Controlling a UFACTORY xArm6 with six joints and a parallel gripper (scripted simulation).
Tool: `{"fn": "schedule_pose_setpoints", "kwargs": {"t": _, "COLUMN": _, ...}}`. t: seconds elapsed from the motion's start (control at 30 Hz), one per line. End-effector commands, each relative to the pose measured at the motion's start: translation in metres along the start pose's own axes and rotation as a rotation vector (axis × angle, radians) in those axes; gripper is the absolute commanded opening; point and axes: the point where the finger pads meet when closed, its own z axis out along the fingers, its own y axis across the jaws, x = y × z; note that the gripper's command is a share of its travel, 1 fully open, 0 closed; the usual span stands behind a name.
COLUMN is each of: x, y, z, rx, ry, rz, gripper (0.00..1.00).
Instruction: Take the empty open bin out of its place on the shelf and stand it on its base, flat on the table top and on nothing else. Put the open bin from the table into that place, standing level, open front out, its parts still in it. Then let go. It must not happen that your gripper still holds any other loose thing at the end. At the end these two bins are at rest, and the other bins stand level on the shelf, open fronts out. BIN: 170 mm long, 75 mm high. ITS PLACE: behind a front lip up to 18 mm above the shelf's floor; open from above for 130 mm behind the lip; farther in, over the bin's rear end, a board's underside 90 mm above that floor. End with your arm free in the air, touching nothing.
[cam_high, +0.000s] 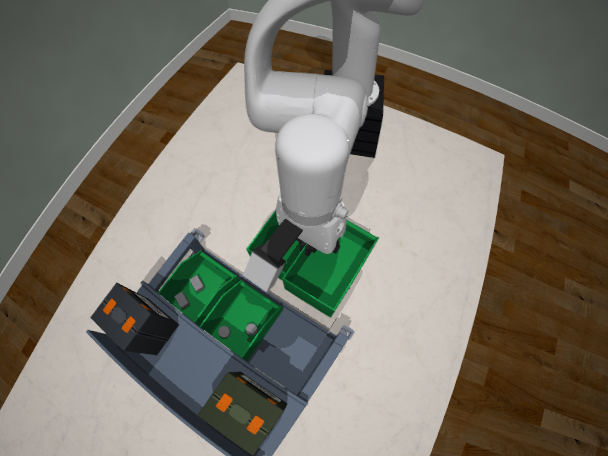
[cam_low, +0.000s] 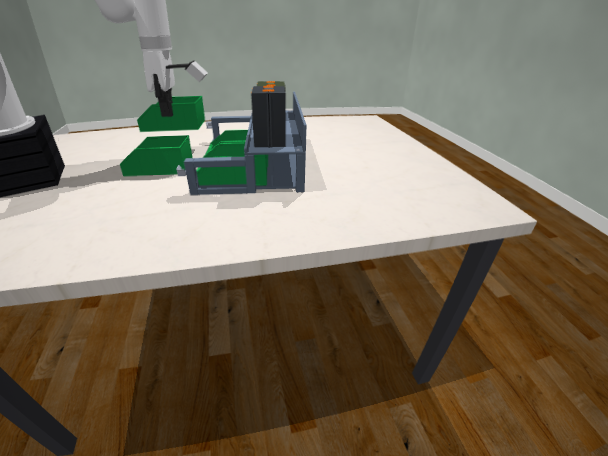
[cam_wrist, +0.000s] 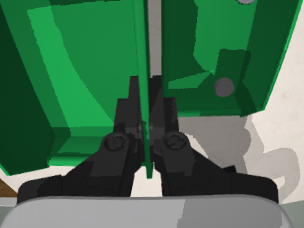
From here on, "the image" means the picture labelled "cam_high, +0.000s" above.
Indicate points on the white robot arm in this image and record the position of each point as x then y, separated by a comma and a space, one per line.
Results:
313, 148

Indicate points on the grey shelf rack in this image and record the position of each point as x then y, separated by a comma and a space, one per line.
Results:
192, 363

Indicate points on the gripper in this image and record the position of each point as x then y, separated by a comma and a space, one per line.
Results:
322, 237

